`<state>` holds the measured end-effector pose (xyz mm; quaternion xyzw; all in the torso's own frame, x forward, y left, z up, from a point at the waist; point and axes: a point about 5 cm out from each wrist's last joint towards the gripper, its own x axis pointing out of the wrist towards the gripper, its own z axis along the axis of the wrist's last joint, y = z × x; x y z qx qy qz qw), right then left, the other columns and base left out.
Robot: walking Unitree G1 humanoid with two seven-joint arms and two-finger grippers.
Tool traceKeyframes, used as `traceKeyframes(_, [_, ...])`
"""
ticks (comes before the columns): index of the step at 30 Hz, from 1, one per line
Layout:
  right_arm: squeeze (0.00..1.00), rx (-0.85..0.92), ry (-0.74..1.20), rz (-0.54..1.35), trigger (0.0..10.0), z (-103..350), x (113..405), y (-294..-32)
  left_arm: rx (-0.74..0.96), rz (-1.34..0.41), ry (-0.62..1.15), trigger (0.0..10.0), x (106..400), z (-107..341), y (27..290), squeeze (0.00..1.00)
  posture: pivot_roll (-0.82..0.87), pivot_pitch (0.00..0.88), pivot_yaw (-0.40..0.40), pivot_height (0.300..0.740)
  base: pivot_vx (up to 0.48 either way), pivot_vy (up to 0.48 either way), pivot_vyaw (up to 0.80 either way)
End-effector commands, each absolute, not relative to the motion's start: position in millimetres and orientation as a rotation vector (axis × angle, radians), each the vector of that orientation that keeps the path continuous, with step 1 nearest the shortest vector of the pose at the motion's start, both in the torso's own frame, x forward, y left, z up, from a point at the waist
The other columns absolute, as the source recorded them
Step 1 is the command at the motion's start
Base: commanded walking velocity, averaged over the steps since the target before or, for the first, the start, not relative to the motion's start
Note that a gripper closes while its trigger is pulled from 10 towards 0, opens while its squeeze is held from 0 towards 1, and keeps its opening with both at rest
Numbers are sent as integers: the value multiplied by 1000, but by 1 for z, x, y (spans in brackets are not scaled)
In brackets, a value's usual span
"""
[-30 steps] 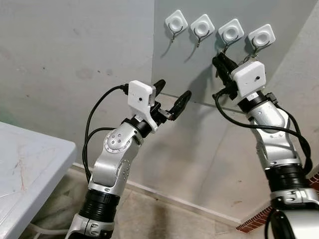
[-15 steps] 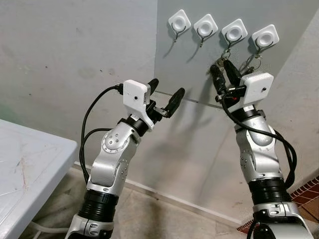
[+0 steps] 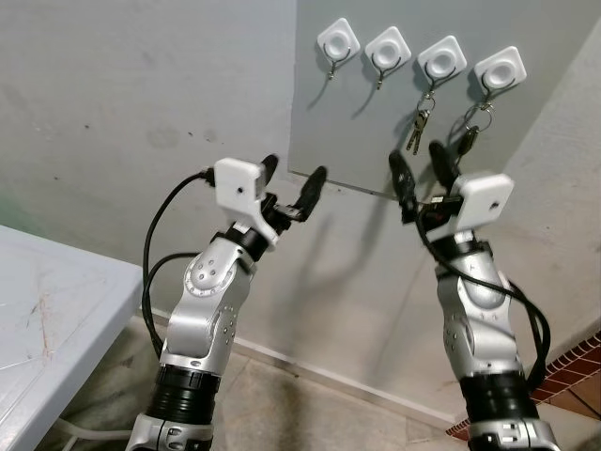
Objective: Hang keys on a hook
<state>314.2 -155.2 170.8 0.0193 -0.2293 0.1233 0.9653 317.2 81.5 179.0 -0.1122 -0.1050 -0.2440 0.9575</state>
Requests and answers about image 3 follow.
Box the white folding table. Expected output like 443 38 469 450
0 225 145 451

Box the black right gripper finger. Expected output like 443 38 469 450
390 155 419 225
430 141 461 189

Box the small pair of keys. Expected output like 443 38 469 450
406 89 439 157

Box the key bunch with large ring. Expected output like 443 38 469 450
455 99 497 157

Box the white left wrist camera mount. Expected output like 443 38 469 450
213 157 284 248

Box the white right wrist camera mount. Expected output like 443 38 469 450
450 172 516 238

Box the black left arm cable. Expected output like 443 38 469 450
142 169 218 360

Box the white adhesive wall hook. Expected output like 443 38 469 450
473 45 528 103
364 25 413 91
416 35 469 95
316 18 362 82

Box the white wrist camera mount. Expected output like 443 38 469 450
213 157 284 248
450 172 516 238

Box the grey wall panel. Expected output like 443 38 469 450
288 0 601 201

